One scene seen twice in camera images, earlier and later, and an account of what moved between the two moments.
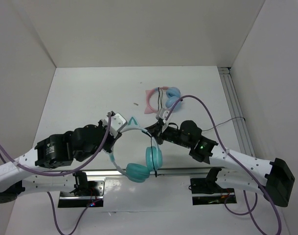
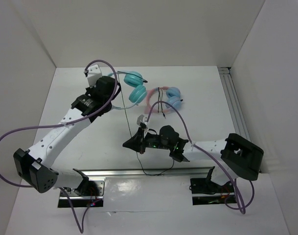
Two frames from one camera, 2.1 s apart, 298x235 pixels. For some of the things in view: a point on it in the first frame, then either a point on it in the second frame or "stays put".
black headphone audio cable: (177, 128) to (119, 73)
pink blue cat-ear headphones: (172, 94) stays put
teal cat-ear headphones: (137, 173) to (138, 93)
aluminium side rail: (240, 126) stays put
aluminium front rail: (101, 173) stays put
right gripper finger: (154, 130) to (135, 141)
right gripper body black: (170, 134) to (152, 141)
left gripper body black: (80, 157) to (89, 89)
